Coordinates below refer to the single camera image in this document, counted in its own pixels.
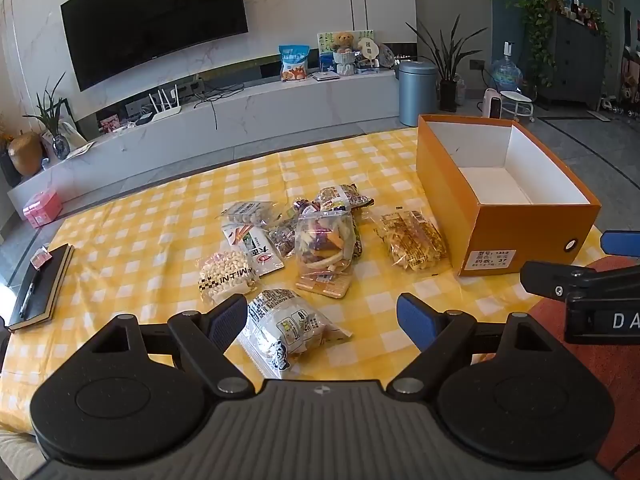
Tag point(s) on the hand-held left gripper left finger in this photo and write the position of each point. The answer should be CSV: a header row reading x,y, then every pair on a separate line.
x,y
227,322

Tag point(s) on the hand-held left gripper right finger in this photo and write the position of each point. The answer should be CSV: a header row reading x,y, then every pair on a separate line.
x,y
415,320

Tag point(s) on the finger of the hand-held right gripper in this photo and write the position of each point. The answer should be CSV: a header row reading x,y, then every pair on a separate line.
x,y
550,280
622,242

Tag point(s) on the puffed ball snack packet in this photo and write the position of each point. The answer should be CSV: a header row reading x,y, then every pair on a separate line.
x,y
225,272

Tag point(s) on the orange cardboard box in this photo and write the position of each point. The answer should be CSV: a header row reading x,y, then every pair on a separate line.
x,y
515,240

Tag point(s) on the white bread packet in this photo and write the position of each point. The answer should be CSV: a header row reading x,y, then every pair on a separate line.
x,y
285,325

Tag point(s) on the green white snack packet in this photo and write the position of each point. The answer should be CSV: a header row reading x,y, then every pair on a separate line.
x,y
257,252

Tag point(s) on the yellow cracker packet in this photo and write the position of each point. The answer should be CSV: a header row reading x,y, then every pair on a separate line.
x,y
412,242

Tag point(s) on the tan wafer packet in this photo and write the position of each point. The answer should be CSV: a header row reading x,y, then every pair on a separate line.
x,y
325,290

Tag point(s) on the clear pale nut packet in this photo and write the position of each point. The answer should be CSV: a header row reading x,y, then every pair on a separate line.
x,y
247,212

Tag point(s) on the mixed vegetable chips bag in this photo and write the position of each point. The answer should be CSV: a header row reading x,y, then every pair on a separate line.
x,y
322,245

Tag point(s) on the purple candy packet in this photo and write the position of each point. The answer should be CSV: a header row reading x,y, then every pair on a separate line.
x,y
304,207

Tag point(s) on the blue-edged orange snack packet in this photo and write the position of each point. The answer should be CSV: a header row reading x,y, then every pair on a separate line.
x,y
340,197

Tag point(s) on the yellow checkered tablecloth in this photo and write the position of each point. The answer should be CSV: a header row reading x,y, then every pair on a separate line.
x,y
150,220

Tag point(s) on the black notebook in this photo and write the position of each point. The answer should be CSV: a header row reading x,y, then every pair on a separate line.
x,y
47,285

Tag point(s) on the pink white heater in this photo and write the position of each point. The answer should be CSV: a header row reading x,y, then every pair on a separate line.
x,y
492,104

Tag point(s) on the grey drawer cabinet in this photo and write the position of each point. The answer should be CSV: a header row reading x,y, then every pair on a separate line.
x,y
580,60

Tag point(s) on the small red card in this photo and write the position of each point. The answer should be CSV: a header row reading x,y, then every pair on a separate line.
x,y
41,258

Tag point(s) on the water bottle with pump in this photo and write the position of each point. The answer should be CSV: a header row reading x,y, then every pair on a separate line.
x,y
507,77

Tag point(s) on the black pen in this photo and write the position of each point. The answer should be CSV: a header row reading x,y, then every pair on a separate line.
x,y
27,292

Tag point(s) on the long-leaf potted plant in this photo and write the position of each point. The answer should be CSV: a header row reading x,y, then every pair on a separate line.
x,y
447,95

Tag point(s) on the white marble tv cabinet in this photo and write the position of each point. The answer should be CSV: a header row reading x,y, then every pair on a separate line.
x,y
250,110

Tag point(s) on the pink box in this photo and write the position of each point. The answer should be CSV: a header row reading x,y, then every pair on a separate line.
x,y
42,210

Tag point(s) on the white router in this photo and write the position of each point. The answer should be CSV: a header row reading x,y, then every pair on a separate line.
x,y
167,112

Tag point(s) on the blue-grey trash bin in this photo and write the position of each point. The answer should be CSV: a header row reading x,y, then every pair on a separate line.
x,y
417,92

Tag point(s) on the climbing pothos plant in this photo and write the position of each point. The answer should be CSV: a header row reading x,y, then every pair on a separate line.
x,y
537,25

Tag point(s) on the plant in glass vase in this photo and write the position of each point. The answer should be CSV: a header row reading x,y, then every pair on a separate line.
x,y
61,146

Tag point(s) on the flat white device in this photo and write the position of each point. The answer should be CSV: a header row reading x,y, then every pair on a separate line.
x,y
326,76

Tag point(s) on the brown round vase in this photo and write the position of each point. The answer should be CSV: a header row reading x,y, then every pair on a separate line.
x,y
25,155

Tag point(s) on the decorative plate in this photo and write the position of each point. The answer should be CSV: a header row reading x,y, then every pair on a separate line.
x,y
386,55

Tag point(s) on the blue snack bag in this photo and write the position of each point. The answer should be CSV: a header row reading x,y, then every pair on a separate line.
x,y
293,62

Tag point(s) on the teddy bear bouquet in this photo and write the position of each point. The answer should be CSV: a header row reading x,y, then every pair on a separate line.
x,y
344,55

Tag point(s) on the round paper fan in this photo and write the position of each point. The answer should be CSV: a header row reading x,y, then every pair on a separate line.
x,y
367,46

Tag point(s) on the green white painting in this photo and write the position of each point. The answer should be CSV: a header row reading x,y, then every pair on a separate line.
x,y
324,50

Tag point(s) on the black television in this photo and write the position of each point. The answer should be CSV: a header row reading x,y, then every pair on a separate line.
x,y
150,15

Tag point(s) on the pink photo frame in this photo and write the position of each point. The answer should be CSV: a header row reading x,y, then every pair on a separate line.
x,y
110,123

